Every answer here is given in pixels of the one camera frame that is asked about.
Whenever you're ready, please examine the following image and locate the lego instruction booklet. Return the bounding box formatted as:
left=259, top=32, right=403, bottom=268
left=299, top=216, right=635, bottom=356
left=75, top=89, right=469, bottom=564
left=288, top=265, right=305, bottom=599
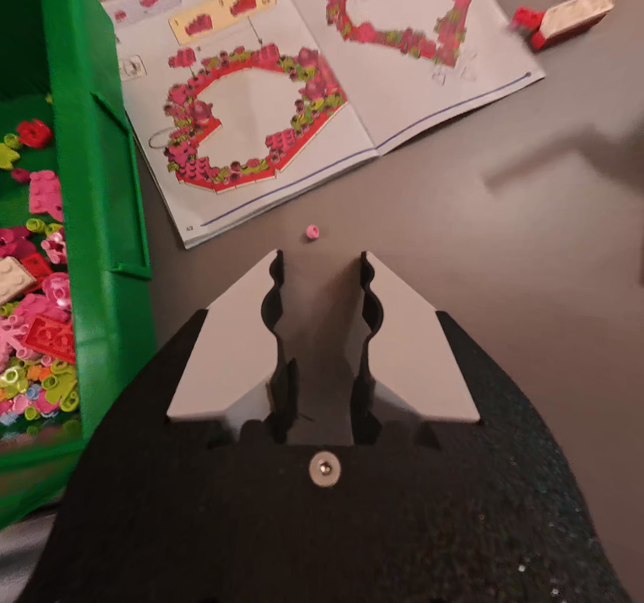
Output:
left=101, top=0, right=546, bottom=251

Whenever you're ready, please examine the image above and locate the pile of loose lego pieces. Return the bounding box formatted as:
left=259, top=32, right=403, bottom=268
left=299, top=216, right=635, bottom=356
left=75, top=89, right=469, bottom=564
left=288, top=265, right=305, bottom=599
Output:
left=0, top=95, right=81, bottom=438

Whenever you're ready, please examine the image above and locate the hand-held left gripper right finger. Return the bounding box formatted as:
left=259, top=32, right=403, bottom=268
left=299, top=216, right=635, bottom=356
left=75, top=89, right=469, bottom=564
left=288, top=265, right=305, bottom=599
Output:
left=350, top=250, right=482, bottom=446

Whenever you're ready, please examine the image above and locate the green plastic bin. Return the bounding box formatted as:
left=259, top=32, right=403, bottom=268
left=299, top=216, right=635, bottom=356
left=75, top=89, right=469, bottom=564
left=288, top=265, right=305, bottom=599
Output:
left=0, top=0, right=157, bottom=528

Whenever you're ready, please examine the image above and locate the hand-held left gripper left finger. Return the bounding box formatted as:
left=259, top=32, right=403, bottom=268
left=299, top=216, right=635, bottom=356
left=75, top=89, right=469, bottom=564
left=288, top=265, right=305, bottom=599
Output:
left=166, top=249, right=300, bottom=445

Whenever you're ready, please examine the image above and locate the long red lego frame segment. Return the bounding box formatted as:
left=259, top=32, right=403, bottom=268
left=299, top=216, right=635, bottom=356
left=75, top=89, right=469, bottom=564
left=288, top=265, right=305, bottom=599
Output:
left=509, top=0, right=626, bottom=51

